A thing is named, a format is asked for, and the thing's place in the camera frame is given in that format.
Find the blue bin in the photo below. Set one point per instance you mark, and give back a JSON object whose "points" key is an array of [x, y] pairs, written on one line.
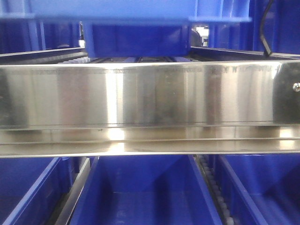
{"points": [[260, 189], [130, 28], [145, 190], [30, 188]]}

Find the lower roller track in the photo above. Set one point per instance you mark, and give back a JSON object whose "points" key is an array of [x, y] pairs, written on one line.
{"points": [[218, 194]]}

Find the steel shelf front rail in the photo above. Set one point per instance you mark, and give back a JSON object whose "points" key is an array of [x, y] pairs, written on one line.
{"points": [[239, 107]]}

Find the rail screw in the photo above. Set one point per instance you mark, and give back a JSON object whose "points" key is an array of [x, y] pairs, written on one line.
{"points": [[296, 87]]}

